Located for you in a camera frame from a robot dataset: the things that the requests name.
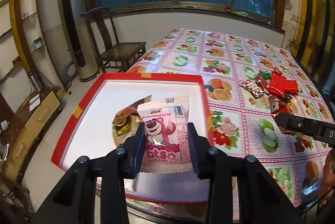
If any long red snack packet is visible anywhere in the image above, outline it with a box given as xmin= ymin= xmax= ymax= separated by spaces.
xmin=267 ymin=72 xmax=299 ymax=97

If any brown sesame paste snack bag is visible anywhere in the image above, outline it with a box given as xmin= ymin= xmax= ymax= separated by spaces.
xmin=112 ymin=95 xmax=152 ymax=147

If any pink Lotso bear snack packet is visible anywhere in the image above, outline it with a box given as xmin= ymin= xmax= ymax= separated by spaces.
xmin=137 ymin=95 xmax=192 ymax=174

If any person's right hand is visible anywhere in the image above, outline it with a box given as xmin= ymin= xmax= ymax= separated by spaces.
xmin=318 ymin=148 xmax=335 ymax=207

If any dark red candy packet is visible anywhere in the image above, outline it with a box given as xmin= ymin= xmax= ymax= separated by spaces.
xmin=268 ymin=95 xmax=299 ymax=120

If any red snack box tray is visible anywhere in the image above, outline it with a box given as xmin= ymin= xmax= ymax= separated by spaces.
xmin=51 ymin=73 xmax=212 ymax=204

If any floral fruit pattern tablecloth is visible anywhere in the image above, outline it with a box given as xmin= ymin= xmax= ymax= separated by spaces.
xmin=129 ymin=28 xmax=334 ymax=208

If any small dark red snack packet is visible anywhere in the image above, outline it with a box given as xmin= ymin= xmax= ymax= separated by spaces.
xmin=240 ymin=79 xmax=266 ymax=98

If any green candy packet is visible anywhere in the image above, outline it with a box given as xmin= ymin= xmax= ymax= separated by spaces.
xmin=259 ymin=70 xmax=272 ymax=80

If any wooden tv cabinet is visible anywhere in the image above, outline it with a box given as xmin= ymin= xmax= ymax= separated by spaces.
xmin=1 ymin=88 xmax=61 ymax=184

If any dark wooden chair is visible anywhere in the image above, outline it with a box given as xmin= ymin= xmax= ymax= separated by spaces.
xmin=80 ymin=7 xmax=146 ymax=73

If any silver tower air conditioner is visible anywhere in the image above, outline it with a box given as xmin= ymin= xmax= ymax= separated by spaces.
xmin=57 ymin=0 xmax=99 ymax=82

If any golden door frame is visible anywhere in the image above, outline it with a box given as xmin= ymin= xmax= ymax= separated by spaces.
xmin=291 ymin=0 xmax=334 ymax=85

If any white wall shelf unit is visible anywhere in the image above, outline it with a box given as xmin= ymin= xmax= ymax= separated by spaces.
xmin=0 ymin=0 xmax=53 ymax=94

